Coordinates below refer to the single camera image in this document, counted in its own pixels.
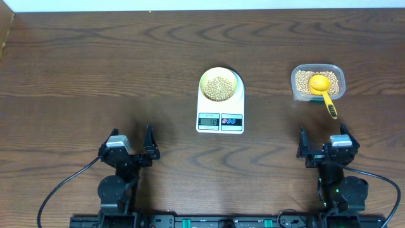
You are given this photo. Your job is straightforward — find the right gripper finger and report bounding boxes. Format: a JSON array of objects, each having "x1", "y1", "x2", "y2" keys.
[
  {"x1": 339, "y1": 123, "x2": 360, "y2": 149},
  {"x1": 296, "y1": 127, "x2": 309, "y2": 158}
]

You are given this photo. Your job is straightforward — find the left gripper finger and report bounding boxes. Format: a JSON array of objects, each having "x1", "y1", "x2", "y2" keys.
[
  {"x1": 100, "y1": 128, "x2": 119, "y2": 148},
  {"x1": 143, "y1": 125, "x2": 158, "y2": 154}
]

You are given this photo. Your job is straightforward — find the yellow measuring scoop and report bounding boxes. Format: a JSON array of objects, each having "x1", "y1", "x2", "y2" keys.
[{"x1": 308, "y1": 74, "x2": 337, "y2": 119}]

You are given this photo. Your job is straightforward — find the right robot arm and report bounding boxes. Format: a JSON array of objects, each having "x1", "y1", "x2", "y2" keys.
[{"x1": 297, "y1": 124, "x2": 368, "y2": 214}]

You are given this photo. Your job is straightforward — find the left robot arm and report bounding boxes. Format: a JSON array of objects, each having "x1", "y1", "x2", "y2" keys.
[{"x1": 97, "y1": 125, "x2": 160, "y2": 215}]

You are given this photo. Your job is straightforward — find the white digital kitchen scale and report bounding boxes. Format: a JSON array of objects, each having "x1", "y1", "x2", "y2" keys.
[{"x1": 196, "y1": 70, "x2": 245, "y2": 134}]

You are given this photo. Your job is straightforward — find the soybeans in bowl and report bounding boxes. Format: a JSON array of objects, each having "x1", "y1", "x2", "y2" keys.
[{"x1": 203, "y1": 77, "x2": 234, "y2": 101}]

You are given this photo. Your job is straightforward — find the pale yellow plastic bowl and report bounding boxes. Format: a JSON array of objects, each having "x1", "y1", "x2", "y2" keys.
[{"x1": 199, "y1": 67, "x2": 238, "y2": 99}]

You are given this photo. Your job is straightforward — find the clear plastic container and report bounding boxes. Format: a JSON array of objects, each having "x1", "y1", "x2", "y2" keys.
[{"x1": 291, "y1": 64, "x2": 346, "y2": 101}]

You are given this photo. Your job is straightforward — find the pile of soybeans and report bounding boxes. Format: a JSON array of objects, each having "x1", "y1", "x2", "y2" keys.
[{"x1": 295, "y1": 70, "x2": 340, "y2": 95}]

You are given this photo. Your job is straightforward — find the cardboard panel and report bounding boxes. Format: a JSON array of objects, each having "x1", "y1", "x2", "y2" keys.
[{"x1": 0, "y1": 0, "x2": 15, "y2": 56}]

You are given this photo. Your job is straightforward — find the right black cable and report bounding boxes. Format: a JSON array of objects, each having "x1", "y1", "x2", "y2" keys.
[{"x1": 338, "y1": 163, "x2": 402, "y2": 228}]

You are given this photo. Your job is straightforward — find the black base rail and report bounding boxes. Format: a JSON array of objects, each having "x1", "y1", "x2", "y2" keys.
[{"x1": 69, "y1": 213, "x2": 383, "y2": 228}]

